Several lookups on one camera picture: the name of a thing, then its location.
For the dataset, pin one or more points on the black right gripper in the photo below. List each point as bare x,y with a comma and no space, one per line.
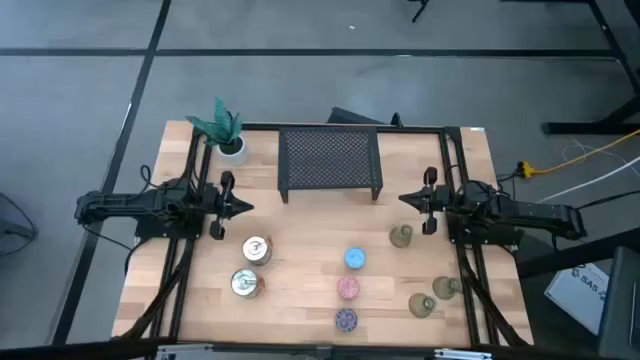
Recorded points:
436,200

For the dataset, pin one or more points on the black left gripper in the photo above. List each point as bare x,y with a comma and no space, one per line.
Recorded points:
225,205

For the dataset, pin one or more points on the green glass candlestick holder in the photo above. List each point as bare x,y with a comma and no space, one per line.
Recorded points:
445,287
421,305
401,236

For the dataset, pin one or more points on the orange candle tin silver lid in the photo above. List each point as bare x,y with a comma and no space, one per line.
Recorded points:
257,250
246,283

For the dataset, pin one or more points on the blue patterned candle tin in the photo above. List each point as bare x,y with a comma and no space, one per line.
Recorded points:
355,258

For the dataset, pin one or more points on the pink patterned candle tin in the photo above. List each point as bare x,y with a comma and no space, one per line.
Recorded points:
348,288

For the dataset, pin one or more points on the dark floral candle tin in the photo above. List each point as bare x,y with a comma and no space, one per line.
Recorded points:
346,320

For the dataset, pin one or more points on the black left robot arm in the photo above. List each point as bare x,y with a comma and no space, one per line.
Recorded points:
125,202

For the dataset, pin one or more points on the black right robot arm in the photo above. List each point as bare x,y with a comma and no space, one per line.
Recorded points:
530,212

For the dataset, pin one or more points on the green plant in white pot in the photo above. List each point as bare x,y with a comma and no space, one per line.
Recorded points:
225,132

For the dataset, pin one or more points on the black mesh metal shelf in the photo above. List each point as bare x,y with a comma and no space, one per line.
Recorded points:
325,157

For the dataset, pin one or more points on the black floor beam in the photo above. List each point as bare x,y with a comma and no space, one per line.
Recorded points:
575,255

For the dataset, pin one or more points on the white printed cardboard box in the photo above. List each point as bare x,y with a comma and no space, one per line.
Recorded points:
580,295

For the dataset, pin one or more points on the black tripod leg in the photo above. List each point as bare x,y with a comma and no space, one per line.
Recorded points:
419,11

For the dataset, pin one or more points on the dark grey cabinet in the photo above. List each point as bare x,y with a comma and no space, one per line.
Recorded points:
622,310

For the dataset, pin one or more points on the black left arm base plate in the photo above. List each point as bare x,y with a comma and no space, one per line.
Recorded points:
165,231

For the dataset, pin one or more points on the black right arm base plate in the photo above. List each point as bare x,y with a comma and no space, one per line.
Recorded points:
490,237

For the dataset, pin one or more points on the black aluminium table frame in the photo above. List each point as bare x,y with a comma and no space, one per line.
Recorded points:
257,126

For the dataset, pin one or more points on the black camera stand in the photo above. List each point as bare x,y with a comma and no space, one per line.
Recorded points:
350,116

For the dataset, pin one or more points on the silver metal bracket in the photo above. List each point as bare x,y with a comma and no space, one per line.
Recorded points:
190,351
465,355

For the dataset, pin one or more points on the black desk leg frame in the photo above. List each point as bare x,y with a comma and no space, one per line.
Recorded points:
590,128

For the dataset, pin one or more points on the black frame crossbar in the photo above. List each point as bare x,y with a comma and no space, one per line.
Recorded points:
75,350

